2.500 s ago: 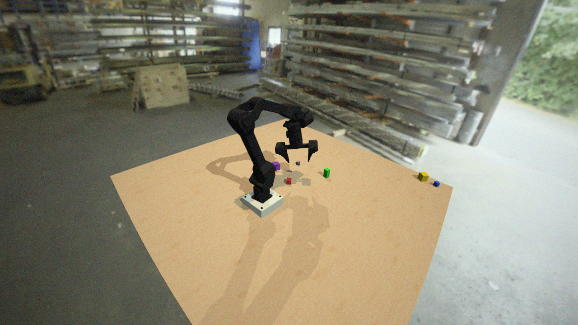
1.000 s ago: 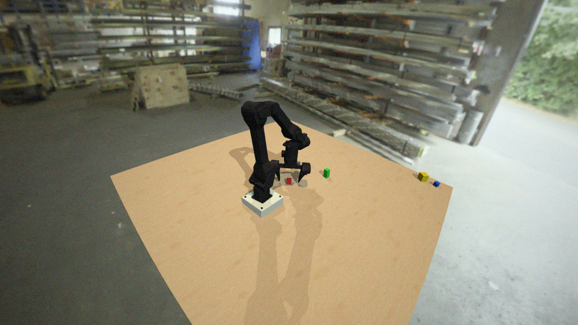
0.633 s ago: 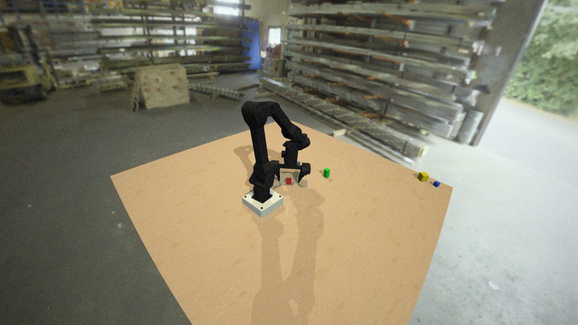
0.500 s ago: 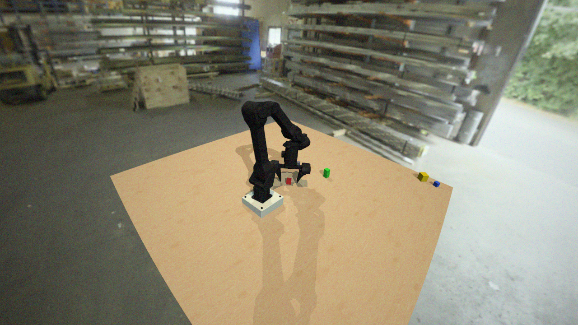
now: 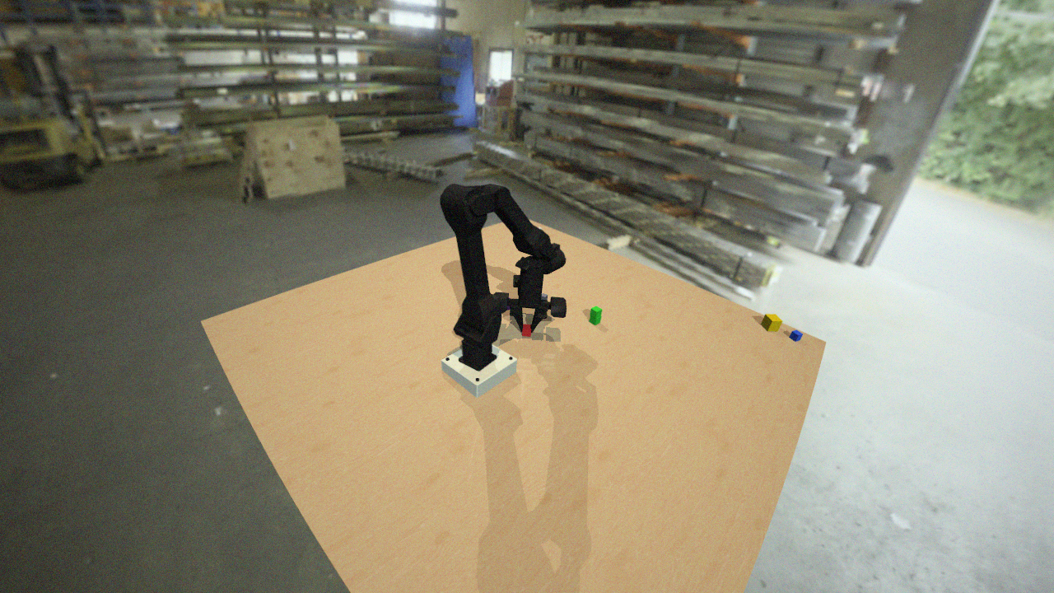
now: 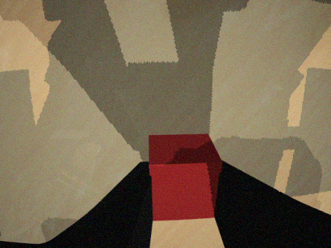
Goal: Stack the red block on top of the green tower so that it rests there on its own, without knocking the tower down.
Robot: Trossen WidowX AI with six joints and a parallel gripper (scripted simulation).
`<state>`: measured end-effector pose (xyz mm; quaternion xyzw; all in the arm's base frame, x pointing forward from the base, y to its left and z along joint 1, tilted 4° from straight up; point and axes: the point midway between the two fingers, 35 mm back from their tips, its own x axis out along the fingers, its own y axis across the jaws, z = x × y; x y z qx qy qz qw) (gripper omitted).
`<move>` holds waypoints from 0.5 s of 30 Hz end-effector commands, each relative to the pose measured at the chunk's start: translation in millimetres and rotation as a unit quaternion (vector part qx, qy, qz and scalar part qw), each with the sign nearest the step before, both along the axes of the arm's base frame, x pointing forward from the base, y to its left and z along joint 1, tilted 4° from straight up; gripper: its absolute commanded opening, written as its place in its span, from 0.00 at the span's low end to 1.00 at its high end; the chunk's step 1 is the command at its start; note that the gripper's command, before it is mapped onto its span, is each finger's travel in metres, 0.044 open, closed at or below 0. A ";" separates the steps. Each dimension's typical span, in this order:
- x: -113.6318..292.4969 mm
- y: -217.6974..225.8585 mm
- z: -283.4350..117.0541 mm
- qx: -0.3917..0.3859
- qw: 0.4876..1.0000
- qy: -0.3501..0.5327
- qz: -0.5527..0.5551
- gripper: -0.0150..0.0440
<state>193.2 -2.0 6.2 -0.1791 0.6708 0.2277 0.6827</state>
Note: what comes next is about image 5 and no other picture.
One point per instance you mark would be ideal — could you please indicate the yellow block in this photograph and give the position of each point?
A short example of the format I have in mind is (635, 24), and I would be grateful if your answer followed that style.
(771, 322)

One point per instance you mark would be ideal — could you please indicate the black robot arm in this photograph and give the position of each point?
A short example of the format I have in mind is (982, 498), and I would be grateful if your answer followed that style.
(465, 209)

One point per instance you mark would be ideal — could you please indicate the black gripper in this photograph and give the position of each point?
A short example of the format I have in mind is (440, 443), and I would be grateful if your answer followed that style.
(530, 297)

